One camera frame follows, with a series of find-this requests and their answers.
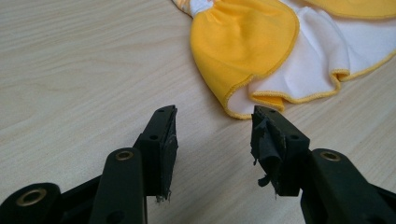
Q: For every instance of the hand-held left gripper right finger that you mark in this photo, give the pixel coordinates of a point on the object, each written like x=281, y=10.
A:
x=277, y=152

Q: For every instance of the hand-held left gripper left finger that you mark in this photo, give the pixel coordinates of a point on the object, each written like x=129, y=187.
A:
x=160, y=152

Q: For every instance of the yellow and white garment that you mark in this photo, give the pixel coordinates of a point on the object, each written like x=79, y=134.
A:
x=246, y=46

